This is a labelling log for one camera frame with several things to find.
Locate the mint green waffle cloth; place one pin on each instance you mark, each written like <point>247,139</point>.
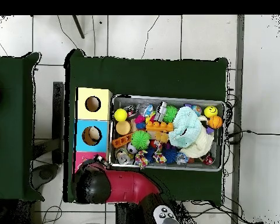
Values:
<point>185,127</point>

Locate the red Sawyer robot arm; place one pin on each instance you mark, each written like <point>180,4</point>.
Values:
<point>130,186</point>

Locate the clear mesh bin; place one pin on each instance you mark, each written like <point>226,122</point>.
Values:
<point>165,166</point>

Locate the wooden box with three holes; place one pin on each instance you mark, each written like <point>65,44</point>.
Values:
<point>80,130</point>

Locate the green spiky rubber ball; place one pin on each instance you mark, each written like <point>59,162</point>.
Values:
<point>140,140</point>

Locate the toy hamburger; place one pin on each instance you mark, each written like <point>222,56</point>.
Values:
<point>123,127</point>

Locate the orange studded building brick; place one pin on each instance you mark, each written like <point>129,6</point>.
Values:
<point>159,126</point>

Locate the yellow tennis ball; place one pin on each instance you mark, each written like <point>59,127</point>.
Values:
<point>120,114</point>

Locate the orange plastic toy block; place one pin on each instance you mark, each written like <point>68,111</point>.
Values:
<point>121,140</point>

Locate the dark green tablecloth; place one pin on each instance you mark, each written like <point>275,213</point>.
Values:
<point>142,77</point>
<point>11,140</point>

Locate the cream waffle cloth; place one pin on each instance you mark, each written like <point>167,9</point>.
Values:
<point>200,144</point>

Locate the yellow smiley ball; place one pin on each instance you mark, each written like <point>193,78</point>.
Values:
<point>211,111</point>

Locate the orange basketball toy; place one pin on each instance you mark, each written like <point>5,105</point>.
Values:
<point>215,122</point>

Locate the black upright panel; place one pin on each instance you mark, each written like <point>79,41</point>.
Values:
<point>58,116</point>

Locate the grey rounded stand base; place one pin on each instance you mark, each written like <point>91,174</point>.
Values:
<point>45,173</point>

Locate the black rod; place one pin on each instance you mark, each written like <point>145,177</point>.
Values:
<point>78,26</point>

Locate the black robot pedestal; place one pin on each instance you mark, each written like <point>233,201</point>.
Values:
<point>126,217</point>

